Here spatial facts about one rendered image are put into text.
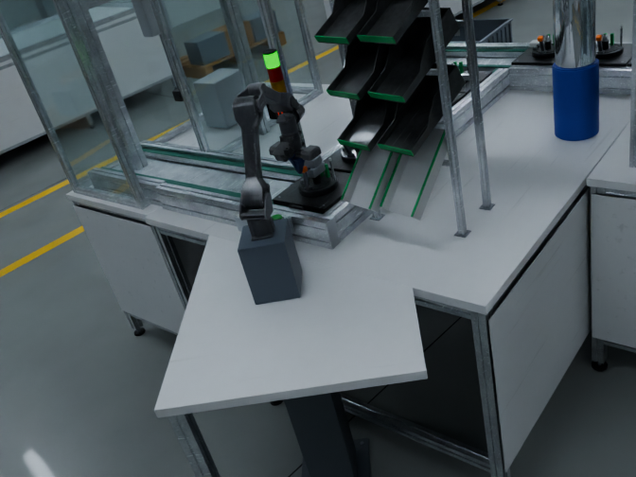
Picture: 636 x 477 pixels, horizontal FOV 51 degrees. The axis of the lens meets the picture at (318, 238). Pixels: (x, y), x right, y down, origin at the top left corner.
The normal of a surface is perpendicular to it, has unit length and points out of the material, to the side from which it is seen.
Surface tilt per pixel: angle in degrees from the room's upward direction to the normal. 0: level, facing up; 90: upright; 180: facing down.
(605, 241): 90
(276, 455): 0
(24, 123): 90
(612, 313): 90
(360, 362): 0
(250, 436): 0
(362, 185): 45
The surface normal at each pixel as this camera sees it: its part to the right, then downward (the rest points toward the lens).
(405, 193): -0.67, -0.25
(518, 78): -0.61, 0.52
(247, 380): -0.22, -0.84
